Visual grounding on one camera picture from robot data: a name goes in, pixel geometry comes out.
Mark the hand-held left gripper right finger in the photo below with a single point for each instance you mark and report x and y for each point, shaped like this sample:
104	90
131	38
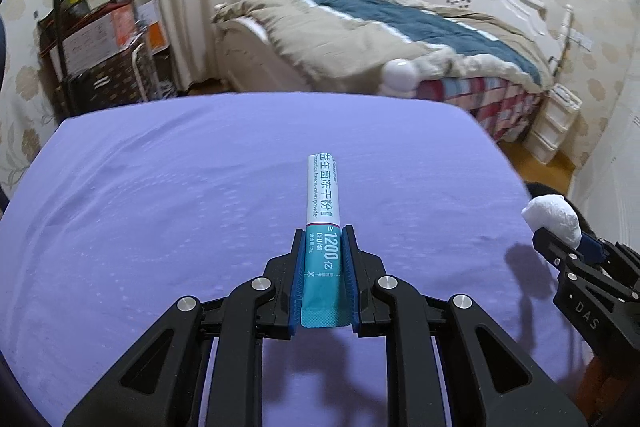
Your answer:
351	272

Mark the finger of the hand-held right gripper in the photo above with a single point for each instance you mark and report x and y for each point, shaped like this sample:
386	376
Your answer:
592	251
547	244

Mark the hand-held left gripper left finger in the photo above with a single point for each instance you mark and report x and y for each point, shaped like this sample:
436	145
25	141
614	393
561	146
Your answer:
298	272

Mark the white tissue ball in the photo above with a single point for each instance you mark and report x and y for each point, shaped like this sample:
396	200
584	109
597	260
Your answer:
550	217

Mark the trash bin with black bag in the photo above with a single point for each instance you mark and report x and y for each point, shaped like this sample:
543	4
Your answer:
542	188

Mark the white teal powder sachet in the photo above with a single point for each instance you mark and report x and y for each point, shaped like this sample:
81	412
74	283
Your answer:
325	207

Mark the white door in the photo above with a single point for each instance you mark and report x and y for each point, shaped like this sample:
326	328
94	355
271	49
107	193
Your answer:
620	147

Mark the white plastic drawer unit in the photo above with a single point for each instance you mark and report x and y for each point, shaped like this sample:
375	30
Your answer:
545	132

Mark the purple tablecloth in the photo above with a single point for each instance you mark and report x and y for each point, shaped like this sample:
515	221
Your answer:
175	207

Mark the plaid bedsheet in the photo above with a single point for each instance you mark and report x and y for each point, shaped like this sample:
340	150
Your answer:
480	102

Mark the thin wooden stick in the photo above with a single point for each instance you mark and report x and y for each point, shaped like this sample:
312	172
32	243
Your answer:
561	57

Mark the white bedpost knob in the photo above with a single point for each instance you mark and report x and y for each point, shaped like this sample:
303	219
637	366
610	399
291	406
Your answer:
400	77

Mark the white bed footboard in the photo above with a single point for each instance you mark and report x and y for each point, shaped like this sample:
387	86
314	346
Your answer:
250	57

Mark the bed with checkered sheet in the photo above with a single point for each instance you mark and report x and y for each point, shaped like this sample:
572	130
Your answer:
400	22

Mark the orange and white box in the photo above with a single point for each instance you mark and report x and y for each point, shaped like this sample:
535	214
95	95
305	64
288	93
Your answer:
150	27

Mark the white tubular frame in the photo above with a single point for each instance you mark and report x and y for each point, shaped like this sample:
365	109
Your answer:
142	72

